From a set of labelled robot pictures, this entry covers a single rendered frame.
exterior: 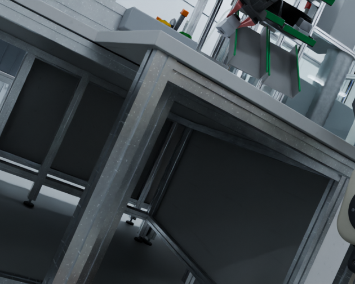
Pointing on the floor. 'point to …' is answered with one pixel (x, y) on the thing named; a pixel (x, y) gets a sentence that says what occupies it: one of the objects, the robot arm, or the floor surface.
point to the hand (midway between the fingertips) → (233, 20)
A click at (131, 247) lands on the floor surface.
